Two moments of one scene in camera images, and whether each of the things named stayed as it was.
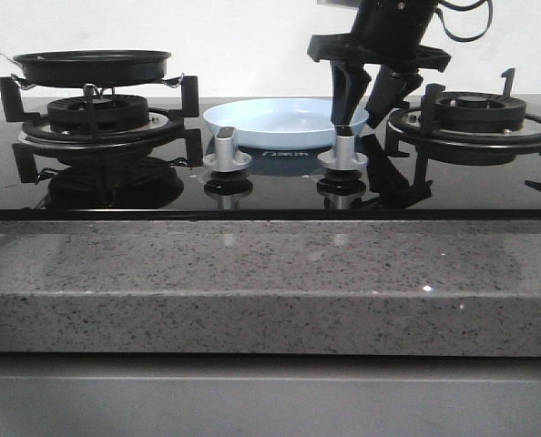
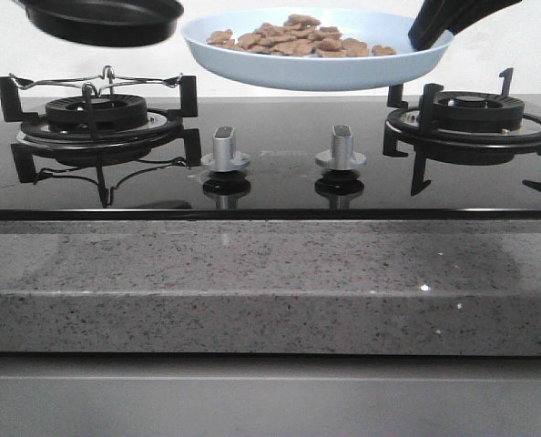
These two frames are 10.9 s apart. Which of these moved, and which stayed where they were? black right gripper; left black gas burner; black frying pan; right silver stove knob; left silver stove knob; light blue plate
Moved: black right gripper; black frying pan; light blue plate
Stayed: right silver stove knob; left silver stove knob; left black gas burner
